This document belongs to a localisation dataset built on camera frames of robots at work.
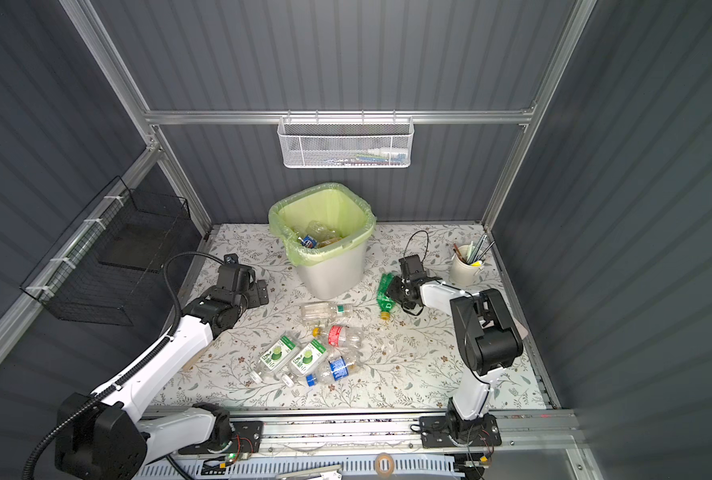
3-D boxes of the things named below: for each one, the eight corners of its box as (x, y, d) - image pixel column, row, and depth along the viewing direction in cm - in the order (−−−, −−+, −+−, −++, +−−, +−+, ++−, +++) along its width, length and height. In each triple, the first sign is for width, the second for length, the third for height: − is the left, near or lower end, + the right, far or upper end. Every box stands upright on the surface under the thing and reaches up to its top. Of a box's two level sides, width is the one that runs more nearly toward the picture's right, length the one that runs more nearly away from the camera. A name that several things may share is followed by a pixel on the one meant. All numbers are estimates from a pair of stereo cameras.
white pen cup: (452, 289, 103) (460, 271, 95) (446, 264, 110) (453, 245, 102) (477, 289, 103) (488, 271, 95) (470, 264, 110) (479, 245, 102)
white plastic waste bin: (314, 311, 98) (304, 276, 83) (307, 297, 102) (297, 261, 86) (371, 286, 105) (372, 249, 89) (362, 273, 108) (362, 236, 93)
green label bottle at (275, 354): (248, 374, 85) (243, 370, 82) (294, 333, 93) (291, 327, 90) (259, 388, 83) (255, 383, 80) (305, 344, 91) (303, 339, 88)
